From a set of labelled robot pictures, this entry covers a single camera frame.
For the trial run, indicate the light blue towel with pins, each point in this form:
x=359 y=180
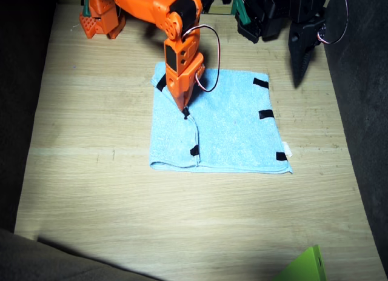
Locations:
x=236 y=126

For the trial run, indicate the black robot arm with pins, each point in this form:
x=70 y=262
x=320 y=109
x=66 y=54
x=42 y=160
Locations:
x=266 y=8

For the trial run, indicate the green clamp at orange arm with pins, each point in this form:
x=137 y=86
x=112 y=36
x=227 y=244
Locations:
x=86 y=7

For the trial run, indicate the green clamp at black arm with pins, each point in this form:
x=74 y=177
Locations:
x=242 y=11

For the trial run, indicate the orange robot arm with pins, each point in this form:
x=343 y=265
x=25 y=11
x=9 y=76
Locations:
x=142 y=5

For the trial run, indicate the grey foam panel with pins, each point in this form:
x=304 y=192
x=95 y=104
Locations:
x=369 y=111

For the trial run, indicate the narrow black foam panel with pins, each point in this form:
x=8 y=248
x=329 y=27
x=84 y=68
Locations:
x=15 y=111

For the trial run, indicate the wide black foam panel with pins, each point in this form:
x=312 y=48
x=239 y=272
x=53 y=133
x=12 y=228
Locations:
x=45 y=259

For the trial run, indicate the green plastic wedge bracket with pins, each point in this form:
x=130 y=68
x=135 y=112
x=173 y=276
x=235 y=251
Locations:
x=306 y=266

